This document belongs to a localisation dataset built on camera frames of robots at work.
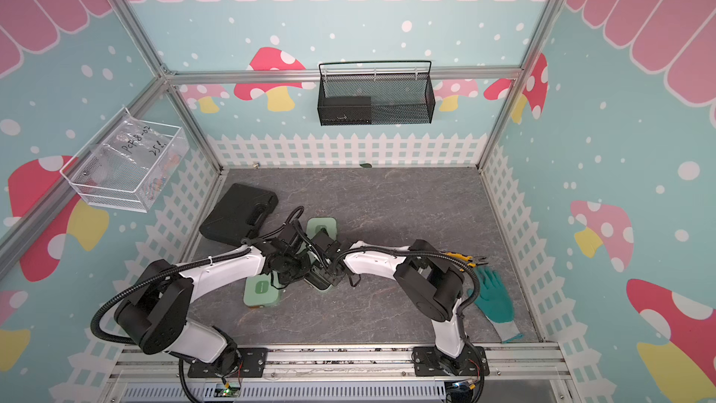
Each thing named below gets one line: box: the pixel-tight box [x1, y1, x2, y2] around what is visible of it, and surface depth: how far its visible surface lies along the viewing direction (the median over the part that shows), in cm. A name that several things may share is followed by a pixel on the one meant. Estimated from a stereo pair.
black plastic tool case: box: [199, 182, 279, 246], surface depth 103 cm
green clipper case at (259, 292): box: [243, 271, 281, 308], surface depth 86 cm
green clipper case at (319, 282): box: [302, 271, 333, 292], surface depth 89 cm
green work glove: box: [467, 266, 524, 344], surface depth 83 cm
